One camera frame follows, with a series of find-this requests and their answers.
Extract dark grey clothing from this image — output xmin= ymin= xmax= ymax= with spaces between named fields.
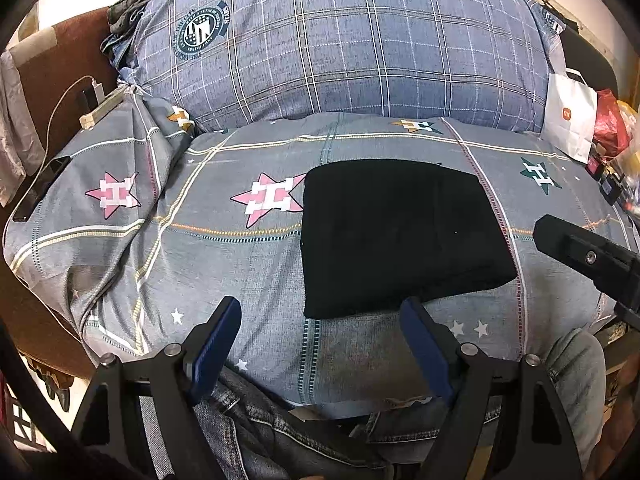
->
xmin=102 ymin=0 xmax=178 ymax=56

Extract small black box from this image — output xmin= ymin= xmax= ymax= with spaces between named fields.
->
xmin=599 ymin=175 xmax=627 ymax=206

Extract beige power strip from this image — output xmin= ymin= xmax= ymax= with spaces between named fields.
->
xmin=80 ymin=87 xmax=125 ymax=130

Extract white paper bag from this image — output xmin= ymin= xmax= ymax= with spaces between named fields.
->
xmin=542 ymin=67 xmax=598 ymax=163

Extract black pants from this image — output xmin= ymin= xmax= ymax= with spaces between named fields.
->
xmin=300 ymin=159 xmax=518 ymax=320

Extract dark panel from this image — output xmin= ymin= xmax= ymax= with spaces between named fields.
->
xmin=542 ymin=2 xmax=621 ymax=100

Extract black phone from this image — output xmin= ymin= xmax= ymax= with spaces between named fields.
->
xmin=12 ymin=155 xmax=72 ymax=223

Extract blue plaid pillow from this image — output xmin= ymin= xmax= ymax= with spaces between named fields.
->
xmin=102 ymin=0 xmax=568 ymax=136

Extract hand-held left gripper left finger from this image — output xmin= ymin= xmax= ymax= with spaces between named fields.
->
xmin=70 ymin=296 xmax=243 ymax=480

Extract grey star print bedsheet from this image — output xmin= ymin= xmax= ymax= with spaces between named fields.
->
xmin=2 ymin=95 xmax=640 ymax=421

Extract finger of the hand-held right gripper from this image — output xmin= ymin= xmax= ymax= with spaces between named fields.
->
xmin=532 ymin=214 xmax=640 ymax=331

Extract clear plastic bag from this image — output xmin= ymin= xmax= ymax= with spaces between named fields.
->
xmin=615 ymin=110 xmax=640 ymax=213

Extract red plastic bag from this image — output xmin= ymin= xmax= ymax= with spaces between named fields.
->
xmin=592 ymin=88 xmax=630 ymax=152

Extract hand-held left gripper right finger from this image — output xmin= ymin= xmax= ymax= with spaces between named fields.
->
xmin=399 ymin=296 xmax=583 ymax=480

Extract person's blue jeans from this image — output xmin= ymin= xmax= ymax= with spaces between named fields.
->
xmin=135 ymin=327 xmax=608 ymax=480

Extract white charging cable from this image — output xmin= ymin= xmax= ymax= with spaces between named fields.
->
xmin=45 ymin=75 xmax=107 ymax=163

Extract light grey cloth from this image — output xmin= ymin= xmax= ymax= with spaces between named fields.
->
xmin=0 ymin=50 xmax=41 ymax=208

